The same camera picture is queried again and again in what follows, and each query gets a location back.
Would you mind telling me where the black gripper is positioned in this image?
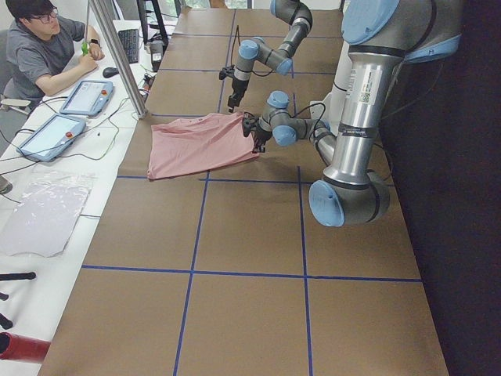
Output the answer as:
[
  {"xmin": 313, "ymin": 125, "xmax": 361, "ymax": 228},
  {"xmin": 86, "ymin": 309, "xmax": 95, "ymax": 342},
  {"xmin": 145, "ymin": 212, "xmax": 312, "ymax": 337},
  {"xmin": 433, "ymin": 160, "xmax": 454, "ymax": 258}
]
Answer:
[
  {"xmin": 242, "ymin": 112, "xmax": 272, "ymax": 154},
  {"xmin": 218, "ymin": 64, "xmax": 251, "ymax": 114}
]

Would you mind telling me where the pink Snoopy t-shirt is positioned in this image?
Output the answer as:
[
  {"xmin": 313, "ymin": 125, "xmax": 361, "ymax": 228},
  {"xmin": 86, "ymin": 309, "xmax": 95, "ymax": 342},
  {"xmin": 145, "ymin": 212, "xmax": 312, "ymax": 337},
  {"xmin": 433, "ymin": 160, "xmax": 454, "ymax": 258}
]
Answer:
[{"xmin": 147, "ymin": 113, "xmax": 257, "ymax": 179}]

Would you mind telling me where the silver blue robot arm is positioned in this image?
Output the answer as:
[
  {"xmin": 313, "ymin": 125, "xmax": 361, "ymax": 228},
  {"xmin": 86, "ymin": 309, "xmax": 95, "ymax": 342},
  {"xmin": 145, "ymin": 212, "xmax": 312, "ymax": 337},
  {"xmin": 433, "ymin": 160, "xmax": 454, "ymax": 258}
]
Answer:
[
  {"xmin": 219, "ymin": 0, "xmax": 313, "ymax": 112},
  {"xmin": 242, "ymin": 1, "xmax": 464, "ymax": 226}
]

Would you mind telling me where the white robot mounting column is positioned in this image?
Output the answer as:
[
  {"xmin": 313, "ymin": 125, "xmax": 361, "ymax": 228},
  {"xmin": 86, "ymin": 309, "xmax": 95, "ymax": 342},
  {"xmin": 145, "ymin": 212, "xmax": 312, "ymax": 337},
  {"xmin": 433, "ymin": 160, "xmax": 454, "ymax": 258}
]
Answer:
[{"xmin": 309, "ymin": 42, "xmax": 352, "ymax": 135}]

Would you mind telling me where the black keyboard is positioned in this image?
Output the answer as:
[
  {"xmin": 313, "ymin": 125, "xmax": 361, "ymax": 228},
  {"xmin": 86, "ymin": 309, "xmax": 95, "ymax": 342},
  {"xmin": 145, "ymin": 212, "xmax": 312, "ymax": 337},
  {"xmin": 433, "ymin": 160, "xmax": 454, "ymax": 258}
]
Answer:
[{"xmin": 117, "ymin": 29, "xmax": 139, "ymax": 63}]

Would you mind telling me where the black computer mouse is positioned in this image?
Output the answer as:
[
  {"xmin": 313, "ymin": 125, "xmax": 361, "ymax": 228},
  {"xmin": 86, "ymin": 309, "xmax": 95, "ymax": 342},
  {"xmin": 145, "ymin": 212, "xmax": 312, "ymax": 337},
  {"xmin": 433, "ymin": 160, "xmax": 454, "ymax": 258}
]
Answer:
[{"xmin": 102, "ymin": 67, "xmax": 119, "ymax": 78}]

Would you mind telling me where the blue teach pendant far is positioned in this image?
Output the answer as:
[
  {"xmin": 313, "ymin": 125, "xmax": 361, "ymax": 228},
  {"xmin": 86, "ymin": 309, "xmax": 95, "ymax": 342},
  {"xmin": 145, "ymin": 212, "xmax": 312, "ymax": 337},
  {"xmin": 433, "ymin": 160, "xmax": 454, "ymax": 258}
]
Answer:
[{"xmin": 59, "ymin": 80, "xmax": 114, "ymax": 116}]

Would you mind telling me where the blue teach pendant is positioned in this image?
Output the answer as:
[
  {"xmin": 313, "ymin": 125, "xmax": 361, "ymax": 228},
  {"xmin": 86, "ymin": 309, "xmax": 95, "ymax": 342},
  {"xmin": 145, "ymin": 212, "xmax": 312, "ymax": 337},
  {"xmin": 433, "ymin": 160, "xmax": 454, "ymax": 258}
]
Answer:
[
  {"xmin": 16, "ymin": 114, "xmax": 86, "ymax": 162},
  {"xmin": 59, "ymin": 80, "xmax": 114, "ymax": 116}
]

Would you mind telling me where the blue teach pendant near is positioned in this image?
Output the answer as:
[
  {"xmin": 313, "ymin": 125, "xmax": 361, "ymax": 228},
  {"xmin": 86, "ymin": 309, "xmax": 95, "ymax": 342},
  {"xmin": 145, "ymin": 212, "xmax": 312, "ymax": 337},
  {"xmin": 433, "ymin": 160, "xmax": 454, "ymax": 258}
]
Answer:
[{"xmin": 16, "ymin": 114, "xmax": 86, "ymax": 162}]

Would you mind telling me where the person in grey shirt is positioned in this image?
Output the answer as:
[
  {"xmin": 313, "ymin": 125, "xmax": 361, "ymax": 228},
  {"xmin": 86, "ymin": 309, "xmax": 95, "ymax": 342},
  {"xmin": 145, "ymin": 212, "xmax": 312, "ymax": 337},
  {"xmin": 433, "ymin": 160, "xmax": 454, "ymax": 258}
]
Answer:
[{"xmin": 4, "ymin": 1, "xmax": 104, "ymax": 103}]

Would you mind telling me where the clear plastic bag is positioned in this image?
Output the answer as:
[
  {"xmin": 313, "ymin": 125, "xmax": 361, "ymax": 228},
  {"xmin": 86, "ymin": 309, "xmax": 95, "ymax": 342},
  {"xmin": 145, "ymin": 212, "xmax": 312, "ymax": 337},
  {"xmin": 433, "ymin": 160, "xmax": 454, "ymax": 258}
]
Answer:
[{"xmin": 1, "ymin": 171, "xmax": 96, "ymax": 258}]

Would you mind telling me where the red cylinder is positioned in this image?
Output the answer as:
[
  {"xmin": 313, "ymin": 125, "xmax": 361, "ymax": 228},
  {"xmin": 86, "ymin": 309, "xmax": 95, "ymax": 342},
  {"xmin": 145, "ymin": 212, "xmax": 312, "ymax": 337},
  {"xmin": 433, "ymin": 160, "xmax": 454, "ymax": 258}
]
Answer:
[{"xmin": 1, "ymin": 332, "xmax": 51, "ymax": 363}]

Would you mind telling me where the aluminium frame post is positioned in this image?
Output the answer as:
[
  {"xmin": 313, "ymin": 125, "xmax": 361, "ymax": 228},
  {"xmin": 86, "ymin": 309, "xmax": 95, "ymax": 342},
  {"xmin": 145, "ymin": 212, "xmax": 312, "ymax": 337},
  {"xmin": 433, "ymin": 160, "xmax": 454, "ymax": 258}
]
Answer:
[{"xmin": 88, "ymin": 0, "xmax": 147, "ymax": 119}]

